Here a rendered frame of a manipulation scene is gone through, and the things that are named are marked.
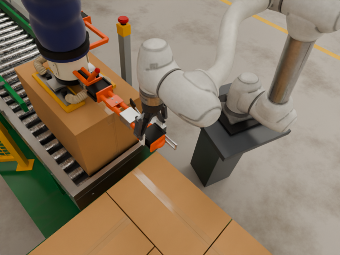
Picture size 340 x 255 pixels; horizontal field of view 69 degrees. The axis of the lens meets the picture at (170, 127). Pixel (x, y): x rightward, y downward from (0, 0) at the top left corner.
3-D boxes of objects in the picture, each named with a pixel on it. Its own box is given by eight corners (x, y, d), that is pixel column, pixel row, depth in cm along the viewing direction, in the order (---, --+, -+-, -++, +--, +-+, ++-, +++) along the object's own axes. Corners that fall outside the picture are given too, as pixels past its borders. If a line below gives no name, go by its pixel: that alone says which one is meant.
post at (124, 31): (124, 120, 240) (116, 23, 161) (129, 117, 243) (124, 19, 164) (128, 124, 237) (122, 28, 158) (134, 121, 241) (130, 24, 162)
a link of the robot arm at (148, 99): (132, 83, 78) (133, 96, 83) (152, 99, 75) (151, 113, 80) (154, 72, 83) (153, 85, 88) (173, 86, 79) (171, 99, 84)
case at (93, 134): (37, 116, 165) (13, 68, 134) (89, 89, 185) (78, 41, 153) (89, 176, 142) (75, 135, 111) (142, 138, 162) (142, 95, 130)
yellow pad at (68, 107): (32, 77, 131) (29, 69, 127) (49, 69, 136) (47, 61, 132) (67, 114, 118) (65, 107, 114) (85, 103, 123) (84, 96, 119)
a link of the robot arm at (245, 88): (237, 91, 158) (246, 62, 141) (260, 108, 149) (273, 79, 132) (219, 102, 150) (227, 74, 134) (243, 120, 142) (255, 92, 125)
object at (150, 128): (137, 139, 100) (136, 132, 96) (150, 130, 104) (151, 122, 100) (151, 153, 97) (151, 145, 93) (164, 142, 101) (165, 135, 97)
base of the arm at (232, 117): (238, 94, 165) (240, 88, 160) (256, 118, 151) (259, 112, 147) (213, 100, 160) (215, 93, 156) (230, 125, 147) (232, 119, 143)
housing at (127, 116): (119, 120, 106) (118, 113, 102) (131, 112, 109) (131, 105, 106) (129, 130, 103) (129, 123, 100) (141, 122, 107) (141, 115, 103)
